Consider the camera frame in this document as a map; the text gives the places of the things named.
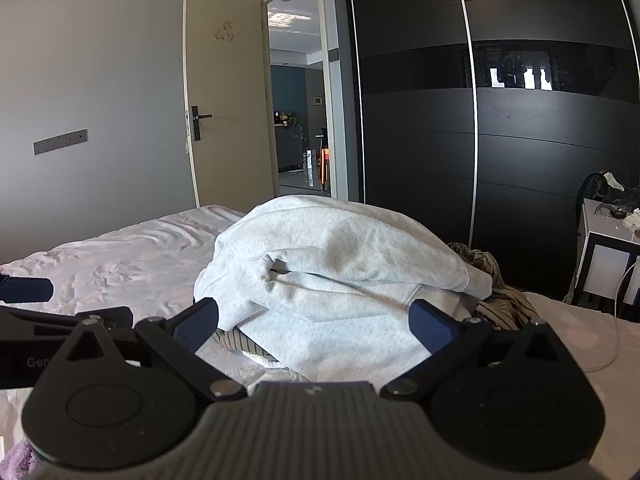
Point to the light grey printed sweatshirt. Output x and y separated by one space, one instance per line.
340 270

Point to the white door frame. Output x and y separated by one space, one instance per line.
335 110

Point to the bed with pink dotted sheet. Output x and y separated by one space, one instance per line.
125 260

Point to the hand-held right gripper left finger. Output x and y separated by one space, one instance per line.
195 327

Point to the brown striped garment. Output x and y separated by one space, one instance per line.
505 305

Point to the white nightstand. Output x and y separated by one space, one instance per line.
607 260

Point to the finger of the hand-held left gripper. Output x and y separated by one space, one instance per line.
45 324
27 289

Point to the grey wall switch panel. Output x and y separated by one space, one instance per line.
60 141

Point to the black sliding wardrobe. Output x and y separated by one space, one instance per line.
500 160

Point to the cream door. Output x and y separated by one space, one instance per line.
225 110

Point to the purple cloth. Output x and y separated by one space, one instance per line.
15 455

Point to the black bag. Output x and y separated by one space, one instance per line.
592 185

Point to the dark hallway cabinet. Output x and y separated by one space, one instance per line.
292 152

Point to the potted plant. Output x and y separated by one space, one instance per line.
290 120

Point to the dark glasses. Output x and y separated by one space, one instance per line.
607 210

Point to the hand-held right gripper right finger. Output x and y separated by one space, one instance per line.
430 327

